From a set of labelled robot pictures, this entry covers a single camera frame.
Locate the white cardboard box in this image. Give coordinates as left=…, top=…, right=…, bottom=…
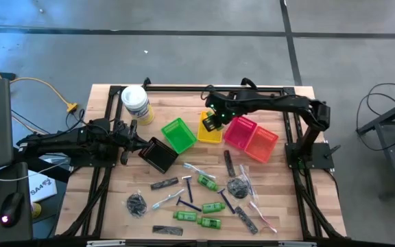
left=28, top=169, right=58, bottom=203

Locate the small green shampoo bottle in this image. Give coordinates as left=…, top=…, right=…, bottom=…
left=201, top=201, right=226, bottom=214
left=204, top=110, right=224, bottom=133
left=172, top=210, right=198, bottom=222
left=196, top=216, right=222, bottom=230
left=196, top=174, right=219, bottom=192

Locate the black aluminium rig frame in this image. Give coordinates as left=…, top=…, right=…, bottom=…
left=55, top=84, right=348, bottom=241

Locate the white cable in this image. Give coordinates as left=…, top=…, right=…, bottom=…
left=0, top=159, right=70, bottom=183

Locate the black comb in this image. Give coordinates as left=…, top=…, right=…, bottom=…
left=233, top=204, right=259, bottom=235
left=152, top=224, right=184, bottom=237
left=223, top=149, right=237, bottom=178
left=149, top=176, right=180, bottom=191

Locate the yellow Lysol wipes canister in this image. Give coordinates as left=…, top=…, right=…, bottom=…
left=121, top=84, right=156, bottom=126

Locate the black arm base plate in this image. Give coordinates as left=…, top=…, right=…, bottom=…
left=284, top=141, right=335, bottom=170
left=69, top=150, right=120, bottom=169

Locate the black floor cable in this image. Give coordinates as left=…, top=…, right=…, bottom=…
left=355, top=82, right=395, bottom=152

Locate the black computer mouse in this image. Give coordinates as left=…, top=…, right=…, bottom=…
left=0, top=191, right=25, bottom=228

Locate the yellow extension cord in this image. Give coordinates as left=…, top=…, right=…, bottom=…
left=0, top=56, right=79, bottom=134

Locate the green plastic basket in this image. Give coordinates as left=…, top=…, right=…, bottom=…
left=160, top=117, right=198, bottom=155

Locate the red plastic basket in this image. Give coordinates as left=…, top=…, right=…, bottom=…
left=223, top=115, right=258, bottom=151

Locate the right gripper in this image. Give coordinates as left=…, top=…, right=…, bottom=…
left=202, top=100, right=241, bottom=131

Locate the orange plastic basket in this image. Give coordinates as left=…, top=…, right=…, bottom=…
left=244, top=126, right=280, bottom=164

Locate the yellow plastic basket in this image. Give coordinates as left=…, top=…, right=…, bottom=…
left=196, top=110, right=224, bottom=144

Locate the black metal table stand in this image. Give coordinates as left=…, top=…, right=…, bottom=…
left=356, top=94, right=395, bottom=200

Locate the blue white toothbrush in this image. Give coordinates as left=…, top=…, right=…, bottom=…
left=238, top=163, right=259, bottom=200
left=182, top=162, right=217, bottom=180
left=150, top=188, right=187, bottom=211

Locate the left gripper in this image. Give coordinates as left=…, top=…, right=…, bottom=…
left=116, top=119, right=152, bottom=166

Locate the black plastic basket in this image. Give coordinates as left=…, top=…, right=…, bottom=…
left=137, top=136, right=180, bottom=175

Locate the silver metal bracket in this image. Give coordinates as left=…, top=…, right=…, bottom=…
left=86, top=239, right=126, bottom=247
left=278, top=241, right=318, bottom=247

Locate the wrapped red white toothbrush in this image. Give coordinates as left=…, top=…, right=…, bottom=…
left=247, top=200, right=278, bottom=235

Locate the small yellow object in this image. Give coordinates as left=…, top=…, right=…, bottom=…
left=31, top=202, right=43, bottom=220

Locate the black side desk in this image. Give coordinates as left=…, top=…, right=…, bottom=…
left=0, top=161, right=34, bottom=243

